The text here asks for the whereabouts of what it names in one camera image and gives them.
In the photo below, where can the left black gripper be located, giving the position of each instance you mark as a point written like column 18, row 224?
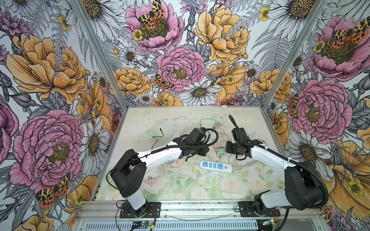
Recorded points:
column 204, row 151

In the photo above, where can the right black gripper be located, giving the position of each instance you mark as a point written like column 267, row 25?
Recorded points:
column 228, row 147

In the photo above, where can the green charger plug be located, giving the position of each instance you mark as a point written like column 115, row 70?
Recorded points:
column 221, row 151

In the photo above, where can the round pink power strip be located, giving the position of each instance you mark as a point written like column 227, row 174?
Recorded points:
column 177, row 163

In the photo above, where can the white blue rectangular power strip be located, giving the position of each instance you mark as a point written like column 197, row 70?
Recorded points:
column 215, row 166

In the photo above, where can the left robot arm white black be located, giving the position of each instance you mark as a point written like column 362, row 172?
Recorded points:
column 128, row 174

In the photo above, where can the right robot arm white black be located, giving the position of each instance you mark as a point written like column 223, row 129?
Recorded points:
column 303, row 187

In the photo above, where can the pink charger plug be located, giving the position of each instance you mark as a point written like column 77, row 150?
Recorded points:
column 216, row 147

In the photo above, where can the small green circuit board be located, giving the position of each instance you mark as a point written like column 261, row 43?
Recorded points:
column 142, row 225

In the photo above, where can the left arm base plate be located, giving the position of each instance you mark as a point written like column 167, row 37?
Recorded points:
column 148, row 210

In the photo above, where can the aluminium front rail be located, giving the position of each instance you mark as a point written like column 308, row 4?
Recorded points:
column 192, row 209

